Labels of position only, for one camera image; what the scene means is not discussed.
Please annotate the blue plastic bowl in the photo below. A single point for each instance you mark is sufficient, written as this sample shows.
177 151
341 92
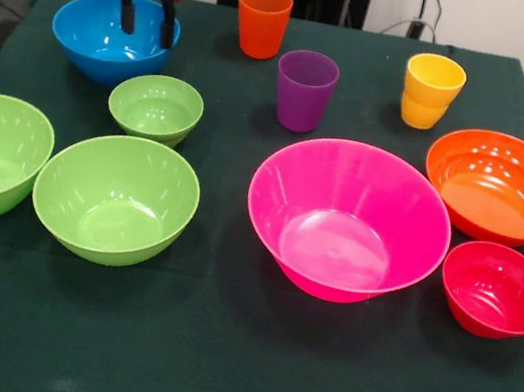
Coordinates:
95 45

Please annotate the pink plastic bowl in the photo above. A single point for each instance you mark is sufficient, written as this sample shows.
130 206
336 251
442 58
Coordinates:
347 231

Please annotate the small green plastic bowl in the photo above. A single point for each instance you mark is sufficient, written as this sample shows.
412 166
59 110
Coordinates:
155 111

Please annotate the orange plastic cup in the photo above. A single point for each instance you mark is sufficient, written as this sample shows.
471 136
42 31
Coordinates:
262 23

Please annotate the purple plastic cup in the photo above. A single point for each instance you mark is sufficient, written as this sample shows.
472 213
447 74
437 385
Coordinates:
303 91

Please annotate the black power plug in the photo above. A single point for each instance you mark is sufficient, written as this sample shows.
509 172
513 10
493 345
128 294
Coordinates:
415 29

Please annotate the yellow plastic cup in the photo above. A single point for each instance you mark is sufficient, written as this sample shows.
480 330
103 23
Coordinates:
435 79
422 115

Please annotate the dark green tablecloth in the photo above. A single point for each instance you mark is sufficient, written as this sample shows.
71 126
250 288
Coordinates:
261 373

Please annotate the orange plastic bowl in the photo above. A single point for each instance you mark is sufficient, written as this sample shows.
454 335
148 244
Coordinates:
501 192

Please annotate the small red plastic bowl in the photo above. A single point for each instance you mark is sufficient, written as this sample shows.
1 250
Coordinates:
496 293

